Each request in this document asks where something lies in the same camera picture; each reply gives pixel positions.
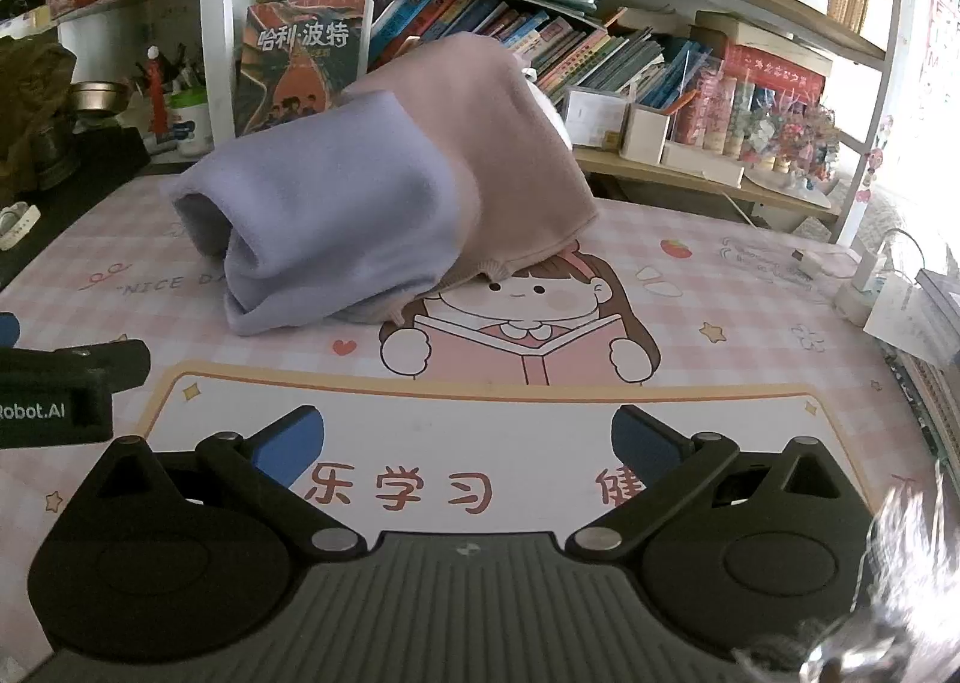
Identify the metal bowl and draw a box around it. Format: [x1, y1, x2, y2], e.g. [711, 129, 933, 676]
[69, 80, 125, 116]

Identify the red white bottle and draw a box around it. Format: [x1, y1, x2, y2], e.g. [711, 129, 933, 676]
[145, 45, 170, 136]

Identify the red box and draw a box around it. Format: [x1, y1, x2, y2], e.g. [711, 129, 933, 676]
[720, 41, 835, 104]

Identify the beige cloth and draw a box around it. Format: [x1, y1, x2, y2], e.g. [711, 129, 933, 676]
[0, 173, 942, 654]

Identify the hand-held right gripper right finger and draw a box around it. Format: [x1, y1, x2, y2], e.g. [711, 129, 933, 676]
[565, 405, 865, 559]

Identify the lilac and beige sweatshirt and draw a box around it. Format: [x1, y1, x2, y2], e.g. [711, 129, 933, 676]
[169, 40, 599, 337]

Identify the white square box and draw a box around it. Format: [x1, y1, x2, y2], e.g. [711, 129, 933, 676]
[561, 86, 628, 150]

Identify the olive cloth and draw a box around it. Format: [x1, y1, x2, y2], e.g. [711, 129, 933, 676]
[0, 41, 78, 198]

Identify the white charger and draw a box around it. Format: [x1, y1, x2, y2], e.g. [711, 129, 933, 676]
[835, 244, 887, 325]

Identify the white paper sheet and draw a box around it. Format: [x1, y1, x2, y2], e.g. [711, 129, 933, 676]
[862, 269, 960, 367]

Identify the white cable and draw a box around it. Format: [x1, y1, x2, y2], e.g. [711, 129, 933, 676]
[720, 233, 848, 283]

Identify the white pen jar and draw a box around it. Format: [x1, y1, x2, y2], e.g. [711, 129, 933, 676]
[166, 86, 212, 157]

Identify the cream paper box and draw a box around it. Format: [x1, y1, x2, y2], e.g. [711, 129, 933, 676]
[621, 104, 670, 163]

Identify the large dark illustrated book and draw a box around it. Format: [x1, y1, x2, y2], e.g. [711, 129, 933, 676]
[234, 0, 374, 138]

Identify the white shelf unit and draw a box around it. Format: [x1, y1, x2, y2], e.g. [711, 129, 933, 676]
[0, 0, 925, 250]

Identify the wall poster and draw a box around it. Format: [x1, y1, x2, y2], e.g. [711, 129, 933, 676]
[925, 0, 960, 136]

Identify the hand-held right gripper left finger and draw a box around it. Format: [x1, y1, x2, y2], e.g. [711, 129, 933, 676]
[79, 405, 370, 559]

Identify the row of colourful books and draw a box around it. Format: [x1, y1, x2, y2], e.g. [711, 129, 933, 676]
[367, 0, 710, 114]

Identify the white strap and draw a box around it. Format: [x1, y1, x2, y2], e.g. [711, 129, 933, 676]
[0, 201, 41, 250]

